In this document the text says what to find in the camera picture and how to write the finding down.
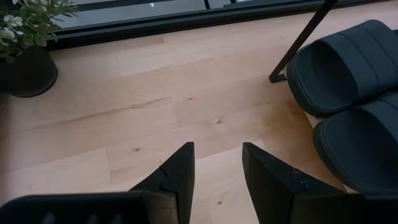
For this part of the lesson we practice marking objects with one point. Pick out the black table edge rail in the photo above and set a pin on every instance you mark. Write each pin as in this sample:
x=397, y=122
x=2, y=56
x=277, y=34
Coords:
x=155, y=28

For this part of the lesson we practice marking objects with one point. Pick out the black frame bar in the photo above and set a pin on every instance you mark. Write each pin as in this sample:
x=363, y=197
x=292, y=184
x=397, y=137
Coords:
x=124, y=3

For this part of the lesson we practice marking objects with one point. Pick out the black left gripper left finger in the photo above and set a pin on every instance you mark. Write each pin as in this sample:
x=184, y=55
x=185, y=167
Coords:
x=180, y=174

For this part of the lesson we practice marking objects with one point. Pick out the green plant in black pot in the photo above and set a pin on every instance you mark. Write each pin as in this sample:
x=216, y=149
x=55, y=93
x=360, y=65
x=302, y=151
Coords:
x=25, y=28

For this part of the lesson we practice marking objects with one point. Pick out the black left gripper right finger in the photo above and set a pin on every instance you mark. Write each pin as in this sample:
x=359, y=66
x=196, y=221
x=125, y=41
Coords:
x=270, y=186

